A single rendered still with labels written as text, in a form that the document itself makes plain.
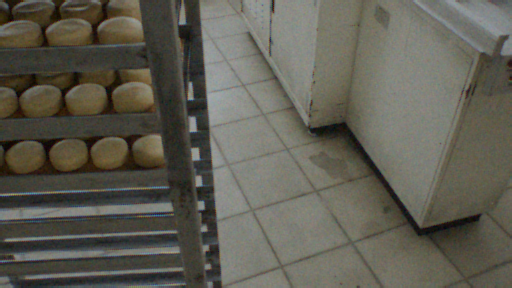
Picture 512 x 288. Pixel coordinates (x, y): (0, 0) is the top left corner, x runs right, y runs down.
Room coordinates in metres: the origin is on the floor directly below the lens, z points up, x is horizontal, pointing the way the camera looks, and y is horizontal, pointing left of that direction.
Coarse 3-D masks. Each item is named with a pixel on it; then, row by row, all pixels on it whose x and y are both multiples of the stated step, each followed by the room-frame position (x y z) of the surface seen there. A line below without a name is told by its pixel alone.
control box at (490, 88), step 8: (496, 56) 1.16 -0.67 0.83; (504, 56) 1.14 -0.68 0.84; (496, 64) 1.15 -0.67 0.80; (504, 64) 1.14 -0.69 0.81; (488, 72) 1.17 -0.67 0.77; (496, 72) 1.14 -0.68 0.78; (504, 72) 1.15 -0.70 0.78; (488, 80) 1.16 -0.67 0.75; (496, 80) 1.14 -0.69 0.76; (504, 80) 1.15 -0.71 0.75; (488, 88) 1.15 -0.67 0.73; (496, 88) 1.15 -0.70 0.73; (504, 88) 1.15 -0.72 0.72; (488, 96) 1.14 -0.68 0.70
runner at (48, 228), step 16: (0, 224) 0.43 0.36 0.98; (16, 224) 0.43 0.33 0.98; (32, 224) 0.43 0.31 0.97; (48, 224) 0.43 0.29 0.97; (64, 224) 0.43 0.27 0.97; (80, 224) 0.43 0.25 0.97; (96, 224) 0.43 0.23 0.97; (112, 224) 0.44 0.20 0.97; (128, 224) 0.44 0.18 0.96; (144, 224) 0.44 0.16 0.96; (160, 224) 0.44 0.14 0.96
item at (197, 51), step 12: (192, 0) 0.86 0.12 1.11; (192, 12) 0.86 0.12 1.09; (192, 48) 0.86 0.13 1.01; (192, 60) 0.86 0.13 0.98; (204, 60) 0.88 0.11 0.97; (192, 84) 0.86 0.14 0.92; (204, 84) 0.86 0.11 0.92; (204, 96) 0.86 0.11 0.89; (204, 120) 0.86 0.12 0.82; (204, 156) 0.86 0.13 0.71; (204, 180) 0.86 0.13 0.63; (204, 204) 0.86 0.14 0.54; (216, 228) 0.86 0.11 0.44; (216, 264) 0.86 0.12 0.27
